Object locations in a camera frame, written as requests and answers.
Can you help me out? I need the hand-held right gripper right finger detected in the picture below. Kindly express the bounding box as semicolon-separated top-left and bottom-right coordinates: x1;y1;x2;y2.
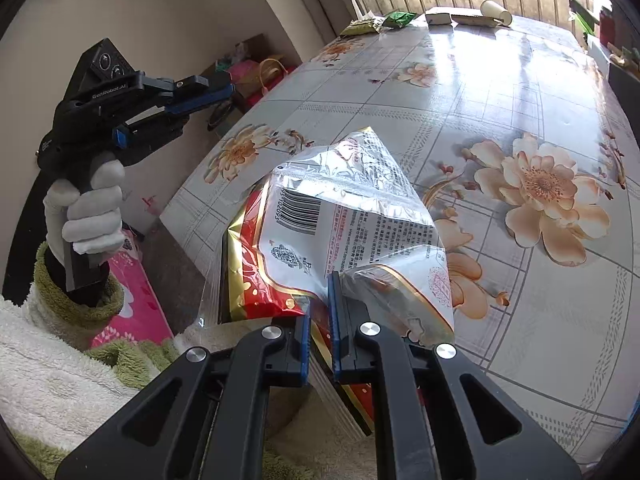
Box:
327;271;583;480

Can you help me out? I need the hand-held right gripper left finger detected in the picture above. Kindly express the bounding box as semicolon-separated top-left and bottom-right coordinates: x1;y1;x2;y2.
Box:
55;305;313;480

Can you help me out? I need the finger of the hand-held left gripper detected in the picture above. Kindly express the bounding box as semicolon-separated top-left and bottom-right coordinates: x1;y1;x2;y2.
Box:
142;74;236;113
112;109;189;154

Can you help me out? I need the red and gold snack bag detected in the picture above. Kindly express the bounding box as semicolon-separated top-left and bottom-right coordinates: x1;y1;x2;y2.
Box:
197;126;456;438

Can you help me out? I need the person's left forearm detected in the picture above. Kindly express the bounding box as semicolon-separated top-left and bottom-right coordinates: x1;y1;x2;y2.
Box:
0;242;151;441

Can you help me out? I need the person's left hand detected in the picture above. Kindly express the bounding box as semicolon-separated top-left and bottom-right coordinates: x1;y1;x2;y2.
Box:
43;152;127;267

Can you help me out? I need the black round container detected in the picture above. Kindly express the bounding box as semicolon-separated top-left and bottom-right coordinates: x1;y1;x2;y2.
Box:
206;100;241;133

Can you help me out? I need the pink plastic bag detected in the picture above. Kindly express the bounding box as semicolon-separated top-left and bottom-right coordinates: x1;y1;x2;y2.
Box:
230;60;261;83

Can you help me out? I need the red gift bag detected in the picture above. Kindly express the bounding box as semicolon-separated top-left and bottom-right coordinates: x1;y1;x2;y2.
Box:
250;58;296;107

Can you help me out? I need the brown cardboard box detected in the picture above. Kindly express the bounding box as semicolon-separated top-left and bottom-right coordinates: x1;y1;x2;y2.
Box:
200;34;283;83

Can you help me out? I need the pink floral blanket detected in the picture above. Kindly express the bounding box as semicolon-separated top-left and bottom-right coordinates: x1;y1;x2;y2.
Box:
90;230;176;348

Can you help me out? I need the light green snack packet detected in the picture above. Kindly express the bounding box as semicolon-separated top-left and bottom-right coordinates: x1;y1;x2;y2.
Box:
340;16;386;37

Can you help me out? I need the flat cardboard piece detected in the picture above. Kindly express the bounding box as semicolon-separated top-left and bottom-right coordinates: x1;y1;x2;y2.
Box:
450;10;496;26

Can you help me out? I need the white paper cup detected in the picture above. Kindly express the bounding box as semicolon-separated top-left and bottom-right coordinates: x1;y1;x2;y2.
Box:
480;0;513;26

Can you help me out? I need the long green box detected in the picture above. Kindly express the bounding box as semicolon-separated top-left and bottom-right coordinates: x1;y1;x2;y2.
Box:
569;0;601;36

